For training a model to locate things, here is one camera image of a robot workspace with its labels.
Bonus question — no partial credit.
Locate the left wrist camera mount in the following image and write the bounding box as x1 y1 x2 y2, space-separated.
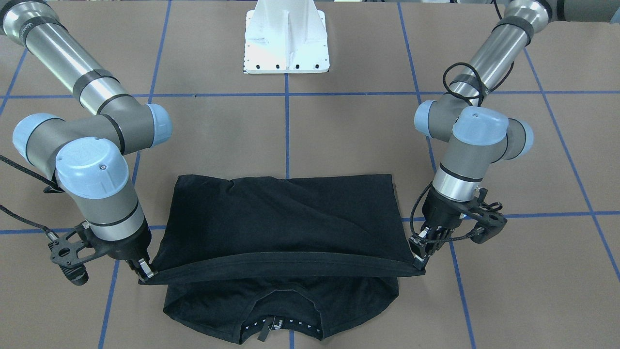
465 188 507 244

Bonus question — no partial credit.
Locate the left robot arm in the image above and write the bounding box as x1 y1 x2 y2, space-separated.
409 0 619 271

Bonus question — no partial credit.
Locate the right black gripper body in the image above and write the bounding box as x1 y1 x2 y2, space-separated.
90 221 152 262

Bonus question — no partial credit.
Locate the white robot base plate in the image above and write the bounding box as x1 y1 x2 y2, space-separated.
243 0 330 74

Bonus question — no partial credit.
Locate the black graphic t-shirt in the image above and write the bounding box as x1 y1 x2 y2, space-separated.
146 174 425 344

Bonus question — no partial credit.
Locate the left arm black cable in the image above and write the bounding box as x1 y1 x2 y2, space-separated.
409 61 514 245

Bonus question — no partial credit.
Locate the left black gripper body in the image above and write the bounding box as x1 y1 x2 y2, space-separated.
421 189 472 243

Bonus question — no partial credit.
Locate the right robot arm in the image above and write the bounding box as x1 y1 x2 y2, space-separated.
1 0 172 286

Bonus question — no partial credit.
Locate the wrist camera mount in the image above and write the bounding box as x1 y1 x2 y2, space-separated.
465 188 507 244
44 222 104 286

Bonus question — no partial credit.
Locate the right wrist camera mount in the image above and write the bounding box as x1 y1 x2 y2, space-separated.
44 222 104 286

